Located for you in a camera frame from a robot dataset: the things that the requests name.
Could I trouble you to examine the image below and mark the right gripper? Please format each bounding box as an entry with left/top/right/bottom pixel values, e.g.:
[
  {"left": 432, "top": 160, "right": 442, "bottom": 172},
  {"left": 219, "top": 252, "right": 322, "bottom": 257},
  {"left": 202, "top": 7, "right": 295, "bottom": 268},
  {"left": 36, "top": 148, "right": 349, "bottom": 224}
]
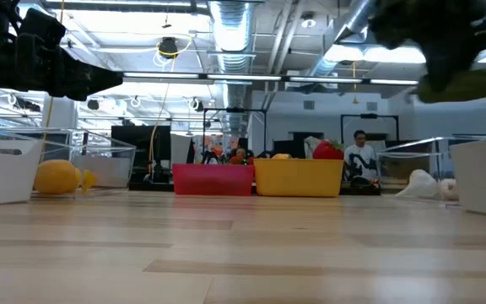
[{"left": 419, "top": 0, "right": 486, "bottom": 93}]

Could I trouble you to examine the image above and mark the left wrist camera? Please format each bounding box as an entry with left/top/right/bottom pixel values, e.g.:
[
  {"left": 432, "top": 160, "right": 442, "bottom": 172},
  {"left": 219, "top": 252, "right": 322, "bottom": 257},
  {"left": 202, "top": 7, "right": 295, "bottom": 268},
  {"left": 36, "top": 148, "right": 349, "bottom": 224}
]
[{"left": 17, "top": 8, "right": 67, "bottom": 47}]

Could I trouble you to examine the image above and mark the clear plastic bin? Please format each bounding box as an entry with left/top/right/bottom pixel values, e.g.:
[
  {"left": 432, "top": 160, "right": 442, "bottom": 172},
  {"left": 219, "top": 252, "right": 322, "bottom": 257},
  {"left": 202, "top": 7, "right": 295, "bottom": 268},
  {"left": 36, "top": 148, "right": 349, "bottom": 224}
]
[
  {"left": 0, "top": 125, "right": 138, "bottom": 200},
  {"left": 375, "top": 135, "right": 486, "bottom": 204}
]

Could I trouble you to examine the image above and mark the black background monitor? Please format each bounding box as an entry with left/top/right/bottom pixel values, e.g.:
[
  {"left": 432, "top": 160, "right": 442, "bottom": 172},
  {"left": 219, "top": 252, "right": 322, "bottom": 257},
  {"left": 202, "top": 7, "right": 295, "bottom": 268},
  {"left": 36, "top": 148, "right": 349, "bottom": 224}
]
[{"left": 111, "top": 125, "right": 172, "bottom": 189}]

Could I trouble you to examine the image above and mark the black metal rig frame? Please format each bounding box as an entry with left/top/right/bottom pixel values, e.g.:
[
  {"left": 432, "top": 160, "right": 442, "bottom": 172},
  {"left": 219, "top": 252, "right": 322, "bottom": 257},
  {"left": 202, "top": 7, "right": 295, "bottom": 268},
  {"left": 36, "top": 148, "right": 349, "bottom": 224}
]
[
  {"left": 339, "top": 112, "right": 400, "bottom": 147},
  {"left": 202, "top": 107, "right": 268, "bottom": 164}
]

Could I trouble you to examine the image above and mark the black round ceiling device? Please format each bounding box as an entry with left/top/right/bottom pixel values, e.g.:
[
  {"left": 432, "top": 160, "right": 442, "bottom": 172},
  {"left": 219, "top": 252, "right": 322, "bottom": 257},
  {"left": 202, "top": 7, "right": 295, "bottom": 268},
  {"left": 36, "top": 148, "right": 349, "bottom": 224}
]
[{"left": 157, "top": 36, "right": 180, "bottom": 59}]

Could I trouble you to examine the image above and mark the white plastic bin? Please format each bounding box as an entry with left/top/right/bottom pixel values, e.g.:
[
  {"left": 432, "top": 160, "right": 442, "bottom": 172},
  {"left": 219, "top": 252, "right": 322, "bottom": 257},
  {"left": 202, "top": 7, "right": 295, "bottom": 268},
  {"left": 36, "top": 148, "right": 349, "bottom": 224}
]
[
  {"left": 0, "top": 138, "right": 45, "bottom": 208},
  {"left": 449, "top": 134, "right": 486, "bottom": 219}
]

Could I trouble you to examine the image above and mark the yellow hanging cable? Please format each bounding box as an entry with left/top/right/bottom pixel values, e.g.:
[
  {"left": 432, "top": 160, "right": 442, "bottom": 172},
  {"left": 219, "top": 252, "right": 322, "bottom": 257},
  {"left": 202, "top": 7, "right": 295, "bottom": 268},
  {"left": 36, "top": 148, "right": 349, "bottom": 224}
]
[{"left": 148, "top": 58, "right": 173, "bottom": 178}]

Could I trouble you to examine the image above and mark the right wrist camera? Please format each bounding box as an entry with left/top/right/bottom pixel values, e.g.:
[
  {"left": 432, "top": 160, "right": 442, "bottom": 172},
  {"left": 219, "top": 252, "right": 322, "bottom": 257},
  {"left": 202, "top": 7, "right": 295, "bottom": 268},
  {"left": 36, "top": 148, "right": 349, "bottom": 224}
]
[{"left": 369, "top": 8, "right": 422, "bottom": 50}]

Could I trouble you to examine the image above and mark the orange plastic basket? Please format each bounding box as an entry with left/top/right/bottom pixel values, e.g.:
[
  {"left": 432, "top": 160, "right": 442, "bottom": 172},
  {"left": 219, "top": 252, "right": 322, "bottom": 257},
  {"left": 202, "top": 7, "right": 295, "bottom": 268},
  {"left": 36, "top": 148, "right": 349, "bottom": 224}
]
[{"left": 252, "top": 158, "right": 345, "bottom": 198}]

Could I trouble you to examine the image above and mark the orange mango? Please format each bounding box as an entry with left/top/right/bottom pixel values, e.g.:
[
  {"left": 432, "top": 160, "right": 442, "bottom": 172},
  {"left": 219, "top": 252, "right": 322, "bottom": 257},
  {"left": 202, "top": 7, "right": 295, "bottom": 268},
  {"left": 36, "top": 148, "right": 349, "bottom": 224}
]
[{"left": 33, "top": 159, "right": 81, "bottom": 196}]

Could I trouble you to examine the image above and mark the silver ventilation duct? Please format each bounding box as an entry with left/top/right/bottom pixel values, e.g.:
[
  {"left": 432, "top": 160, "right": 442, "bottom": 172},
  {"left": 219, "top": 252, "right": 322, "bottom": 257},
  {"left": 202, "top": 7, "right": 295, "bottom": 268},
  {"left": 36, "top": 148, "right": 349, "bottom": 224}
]
[{"left": 207, "top": 0, "right": 255, "bottom": 132}]

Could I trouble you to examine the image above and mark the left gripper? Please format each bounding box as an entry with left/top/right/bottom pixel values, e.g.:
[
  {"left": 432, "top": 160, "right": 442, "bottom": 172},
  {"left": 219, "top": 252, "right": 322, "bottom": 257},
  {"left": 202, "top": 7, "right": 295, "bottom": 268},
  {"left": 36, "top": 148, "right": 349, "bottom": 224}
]
[{"left": 14, "top": 35, "right": 124, "bottom": 100}]

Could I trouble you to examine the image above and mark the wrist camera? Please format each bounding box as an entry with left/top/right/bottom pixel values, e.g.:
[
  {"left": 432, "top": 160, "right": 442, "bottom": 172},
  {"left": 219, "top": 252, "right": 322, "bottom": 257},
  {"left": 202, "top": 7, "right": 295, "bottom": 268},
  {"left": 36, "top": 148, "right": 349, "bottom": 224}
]
[
  {"left": 369, "top": 8, "right": 422, "bottom": 50},
  {"left": 17, "top": 8, "right": 67, "bottom": 47}
]

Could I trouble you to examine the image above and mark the red tomato green stem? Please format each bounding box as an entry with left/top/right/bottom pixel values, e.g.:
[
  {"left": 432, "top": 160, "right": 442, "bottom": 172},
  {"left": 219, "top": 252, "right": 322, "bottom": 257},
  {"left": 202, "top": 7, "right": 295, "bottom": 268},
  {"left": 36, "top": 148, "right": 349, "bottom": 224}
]
[{"left": 311, "top": 139, "right": 346, "bottom": 161}]

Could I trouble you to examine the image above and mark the large white garlic bulb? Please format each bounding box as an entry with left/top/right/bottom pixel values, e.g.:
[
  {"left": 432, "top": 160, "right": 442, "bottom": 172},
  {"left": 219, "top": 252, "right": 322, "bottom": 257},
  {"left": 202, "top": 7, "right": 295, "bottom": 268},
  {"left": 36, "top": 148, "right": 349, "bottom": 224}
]
[{"left": 394, "top": 169, "right": 440, "bottom": 200}]

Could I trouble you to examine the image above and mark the red plastic basket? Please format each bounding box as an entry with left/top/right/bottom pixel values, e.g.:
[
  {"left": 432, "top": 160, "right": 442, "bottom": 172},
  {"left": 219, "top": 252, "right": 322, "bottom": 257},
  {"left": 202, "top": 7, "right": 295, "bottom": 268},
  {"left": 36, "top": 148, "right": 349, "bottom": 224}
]
[{"left": 171, "top": 163, "right": 256, "bottom": 197}]

